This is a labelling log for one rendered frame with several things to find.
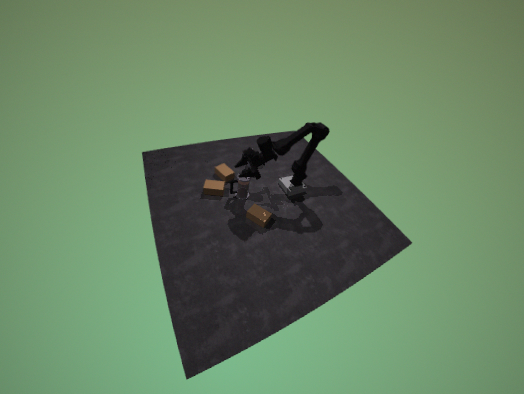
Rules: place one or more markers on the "french press coffee maker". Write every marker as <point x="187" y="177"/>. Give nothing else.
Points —
<point x="243" y="184"/>

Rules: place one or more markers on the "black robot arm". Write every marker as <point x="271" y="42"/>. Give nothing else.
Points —
<point x="319" y="132"/>

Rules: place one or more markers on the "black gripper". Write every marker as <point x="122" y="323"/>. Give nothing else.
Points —
<point x="253" y="172"/>

